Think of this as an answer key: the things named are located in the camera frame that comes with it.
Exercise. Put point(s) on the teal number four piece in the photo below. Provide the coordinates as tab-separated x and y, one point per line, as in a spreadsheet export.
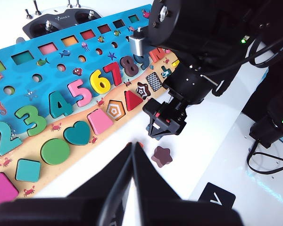
64	110

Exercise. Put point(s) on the pink number five piece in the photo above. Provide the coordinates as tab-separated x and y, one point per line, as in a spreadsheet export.
83	96

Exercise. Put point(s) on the black white remote controller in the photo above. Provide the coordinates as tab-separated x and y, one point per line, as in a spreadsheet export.
37	29

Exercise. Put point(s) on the yellow number six piece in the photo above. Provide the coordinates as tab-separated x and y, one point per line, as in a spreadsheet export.
95	82

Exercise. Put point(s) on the green circle block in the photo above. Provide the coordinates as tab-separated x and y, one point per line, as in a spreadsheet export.
55	151

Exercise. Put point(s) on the magenta rounded rectangle block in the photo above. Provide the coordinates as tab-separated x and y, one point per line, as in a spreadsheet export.
2	190

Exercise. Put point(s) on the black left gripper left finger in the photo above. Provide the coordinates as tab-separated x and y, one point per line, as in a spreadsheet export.
113	179

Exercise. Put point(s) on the brown number eight piece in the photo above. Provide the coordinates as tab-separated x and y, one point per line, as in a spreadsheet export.
125	68

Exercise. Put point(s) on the brown star block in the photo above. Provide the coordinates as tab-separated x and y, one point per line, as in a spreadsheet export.
162	155

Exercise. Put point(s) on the orange number ten piece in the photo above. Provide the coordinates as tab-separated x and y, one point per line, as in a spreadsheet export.
155	56

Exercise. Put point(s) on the teal square block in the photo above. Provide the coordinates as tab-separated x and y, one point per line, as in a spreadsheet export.
28	170

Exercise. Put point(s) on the red triangle block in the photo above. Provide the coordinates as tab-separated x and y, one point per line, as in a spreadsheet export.
132	101

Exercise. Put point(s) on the orange cross block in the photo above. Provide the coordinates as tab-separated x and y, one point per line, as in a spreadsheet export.
141	145

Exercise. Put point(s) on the blue-grey number nine piece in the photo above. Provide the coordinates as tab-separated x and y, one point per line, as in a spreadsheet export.
145	63

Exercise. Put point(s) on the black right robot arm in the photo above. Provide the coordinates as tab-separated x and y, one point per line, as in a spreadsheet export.
202	28

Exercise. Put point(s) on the green number three piece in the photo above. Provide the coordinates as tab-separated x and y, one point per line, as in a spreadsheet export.
35	127

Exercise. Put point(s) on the wooden number shape puzzle board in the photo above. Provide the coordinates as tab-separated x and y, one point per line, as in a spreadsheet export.
49	77

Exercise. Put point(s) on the teal heart block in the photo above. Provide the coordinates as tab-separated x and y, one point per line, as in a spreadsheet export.
76	134

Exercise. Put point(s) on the pink trapezoid block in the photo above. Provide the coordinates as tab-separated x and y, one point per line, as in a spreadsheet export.
99	122

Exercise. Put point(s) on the teal number two piece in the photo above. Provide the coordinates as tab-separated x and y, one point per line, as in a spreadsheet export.
4	146

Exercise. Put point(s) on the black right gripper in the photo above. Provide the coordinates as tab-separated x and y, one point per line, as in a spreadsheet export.
169	115

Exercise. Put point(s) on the black plate with white mark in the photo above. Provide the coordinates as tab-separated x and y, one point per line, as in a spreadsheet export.
207	195

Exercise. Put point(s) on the yellow equals sign piece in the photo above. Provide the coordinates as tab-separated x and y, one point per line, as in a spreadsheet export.
176	63

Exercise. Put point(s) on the red number seven piece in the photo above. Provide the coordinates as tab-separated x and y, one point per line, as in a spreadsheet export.
115	75

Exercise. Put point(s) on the blue-grey rounded cube block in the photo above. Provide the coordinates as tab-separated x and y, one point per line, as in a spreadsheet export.
159	138

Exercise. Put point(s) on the pink arrow sign piece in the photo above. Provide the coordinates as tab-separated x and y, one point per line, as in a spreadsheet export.
168	50

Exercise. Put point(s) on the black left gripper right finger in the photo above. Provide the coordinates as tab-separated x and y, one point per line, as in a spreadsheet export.
148	181

